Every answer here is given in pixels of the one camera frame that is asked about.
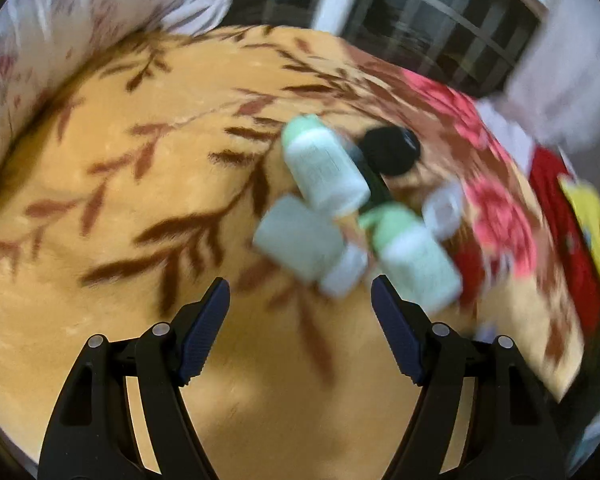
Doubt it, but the dark slim bottle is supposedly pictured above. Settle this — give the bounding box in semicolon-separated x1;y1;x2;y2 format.
347;142;393;211

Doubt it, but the small white container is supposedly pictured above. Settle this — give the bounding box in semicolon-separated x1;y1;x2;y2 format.
422;182;465;241

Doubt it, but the white framed window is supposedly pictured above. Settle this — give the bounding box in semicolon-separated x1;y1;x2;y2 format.
225;0;556;98

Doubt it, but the white cloth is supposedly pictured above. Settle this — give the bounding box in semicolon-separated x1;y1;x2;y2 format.
477;99;533;163

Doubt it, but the pale green jar white lid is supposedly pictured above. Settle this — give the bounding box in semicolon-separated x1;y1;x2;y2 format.
252;195;370;297

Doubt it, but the plain white curtain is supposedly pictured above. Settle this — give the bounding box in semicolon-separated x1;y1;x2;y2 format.
500;0;600;156

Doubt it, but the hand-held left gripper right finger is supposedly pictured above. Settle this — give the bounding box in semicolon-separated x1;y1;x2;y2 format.
371;275;566;480

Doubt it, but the red cloth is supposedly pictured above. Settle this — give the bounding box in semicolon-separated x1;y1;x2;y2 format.
527;147;600;336

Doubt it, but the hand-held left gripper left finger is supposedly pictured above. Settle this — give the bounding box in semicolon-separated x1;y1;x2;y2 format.
37;276;231;480

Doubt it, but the yellow printed pillow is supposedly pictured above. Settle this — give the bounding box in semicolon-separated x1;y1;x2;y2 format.
559;175;600;321

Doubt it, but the yellow floral blanket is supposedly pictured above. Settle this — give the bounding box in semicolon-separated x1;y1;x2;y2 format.
0;25;588;480

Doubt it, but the pink floral pillow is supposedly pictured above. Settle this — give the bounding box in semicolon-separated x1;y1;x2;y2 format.
0;0;236;196

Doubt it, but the white bottle with green cap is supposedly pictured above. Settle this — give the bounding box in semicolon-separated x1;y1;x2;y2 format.
281;114;372;218
358;203;463;313

